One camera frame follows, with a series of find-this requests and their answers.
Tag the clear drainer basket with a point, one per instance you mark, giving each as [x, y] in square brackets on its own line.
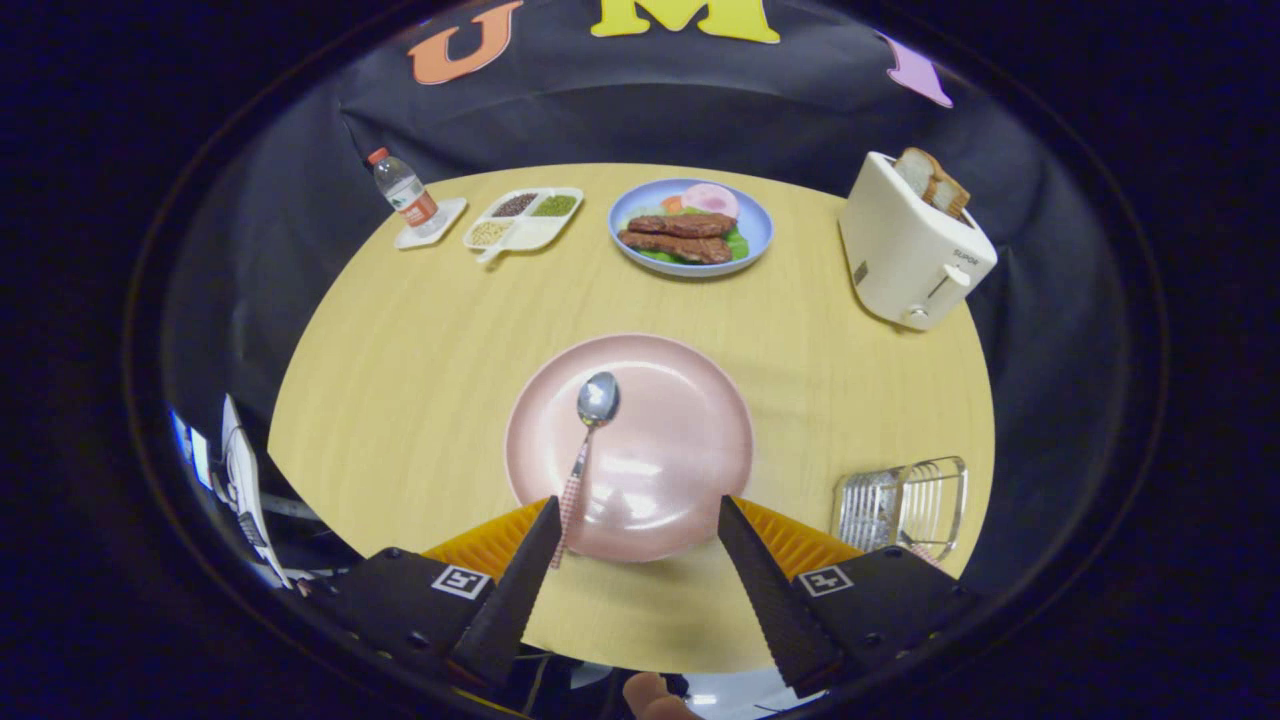
[940, 505]

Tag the brown steak piece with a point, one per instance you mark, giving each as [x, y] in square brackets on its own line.
[675, 248]
[680, 225]

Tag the green beans pile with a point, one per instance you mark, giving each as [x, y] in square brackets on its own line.
[554, 206]

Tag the pink ham slice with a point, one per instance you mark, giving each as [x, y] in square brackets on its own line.
[712, 200]

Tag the white printed panel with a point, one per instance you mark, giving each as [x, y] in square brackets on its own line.
[245, 480]

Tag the white divided tray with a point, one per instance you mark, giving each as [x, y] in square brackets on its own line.
[535, 232]

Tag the blue plate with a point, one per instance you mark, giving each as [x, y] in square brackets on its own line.
[757, 230]

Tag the pink plate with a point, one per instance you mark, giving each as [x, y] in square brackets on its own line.
[680, 430]

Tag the dark beans pile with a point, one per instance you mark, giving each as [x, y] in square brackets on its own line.
[515, 205]

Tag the orange vegetable slice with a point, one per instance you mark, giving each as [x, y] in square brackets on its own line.
[672, 203]

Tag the white toaster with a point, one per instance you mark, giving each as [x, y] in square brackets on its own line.
[900, 260]

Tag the black backdrop cloth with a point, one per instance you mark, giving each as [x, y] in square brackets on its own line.
[800, 110]

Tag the clear plastic water bottle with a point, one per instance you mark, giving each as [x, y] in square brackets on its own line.
[405, 192]

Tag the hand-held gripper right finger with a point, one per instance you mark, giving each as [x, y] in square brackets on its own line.
[770, 600]

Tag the beige beans pile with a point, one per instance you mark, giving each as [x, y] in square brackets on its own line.
[488, 234]

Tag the white square coaster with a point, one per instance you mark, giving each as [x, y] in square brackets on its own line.
[450, 212]

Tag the toast slice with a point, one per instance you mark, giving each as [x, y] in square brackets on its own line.
[948, 195]
[915, 170]

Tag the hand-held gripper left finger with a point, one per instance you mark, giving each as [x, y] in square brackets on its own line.
[515, 600]

